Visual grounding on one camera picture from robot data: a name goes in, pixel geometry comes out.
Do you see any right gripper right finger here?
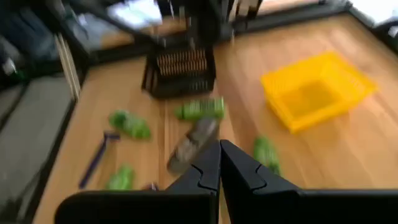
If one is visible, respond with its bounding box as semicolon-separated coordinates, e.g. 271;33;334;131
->
220;139;398;224

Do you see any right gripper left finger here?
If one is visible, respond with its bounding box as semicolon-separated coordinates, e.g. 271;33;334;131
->
54;139;222;224

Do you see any green travel bottle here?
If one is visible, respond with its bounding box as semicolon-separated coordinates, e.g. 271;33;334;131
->
105;164;135;191
108;109;152;140
174;96;226;123
252;136;282;177

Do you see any grey roll-on deodorant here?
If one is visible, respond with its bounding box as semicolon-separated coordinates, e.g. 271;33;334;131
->
166;117;220;175

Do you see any blue disposable razor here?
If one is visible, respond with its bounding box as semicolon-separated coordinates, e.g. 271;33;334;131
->
78;130;121;190

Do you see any black plastic basket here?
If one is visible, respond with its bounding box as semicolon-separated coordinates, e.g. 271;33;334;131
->
141;46;217;100

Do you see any yellow plastic basket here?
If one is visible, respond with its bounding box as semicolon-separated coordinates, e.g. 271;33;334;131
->
260;51;379;134

